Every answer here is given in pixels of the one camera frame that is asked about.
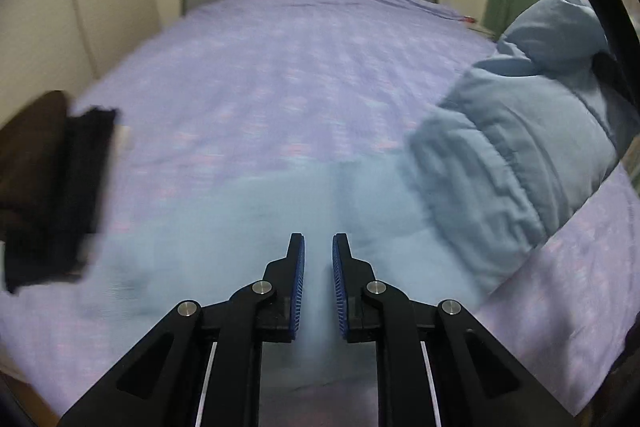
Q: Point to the light blue padded pants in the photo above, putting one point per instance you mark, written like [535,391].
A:
[450,186]

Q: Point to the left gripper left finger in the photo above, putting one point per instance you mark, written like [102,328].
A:
[200,366]

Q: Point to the brown folded garment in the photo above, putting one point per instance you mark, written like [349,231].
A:
[29,151]

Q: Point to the black folded garment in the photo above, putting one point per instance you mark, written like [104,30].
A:
[50,250]

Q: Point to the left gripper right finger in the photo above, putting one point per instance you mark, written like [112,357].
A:
[436,365]

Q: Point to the purple floral striped duvet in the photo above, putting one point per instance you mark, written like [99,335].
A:
[280,81]

